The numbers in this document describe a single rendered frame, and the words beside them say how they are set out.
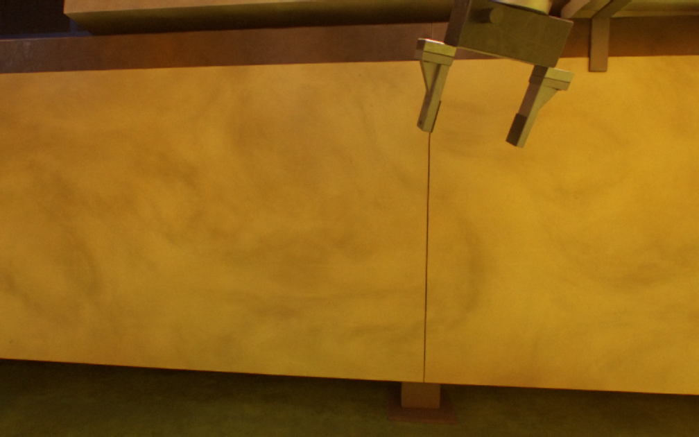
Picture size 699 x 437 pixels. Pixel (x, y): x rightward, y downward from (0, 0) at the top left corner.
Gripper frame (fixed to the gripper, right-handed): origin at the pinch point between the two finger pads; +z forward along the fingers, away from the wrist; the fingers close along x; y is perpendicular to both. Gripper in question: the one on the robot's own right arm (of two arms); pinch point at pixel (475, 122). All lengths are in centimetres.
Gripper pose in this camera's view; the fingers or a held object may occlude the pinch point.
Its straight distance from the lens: 51.4
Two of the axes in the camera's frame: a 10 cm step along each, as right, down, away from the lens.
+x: 9.7, 1.0, 2.0
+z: -1.9, 8.8, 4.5
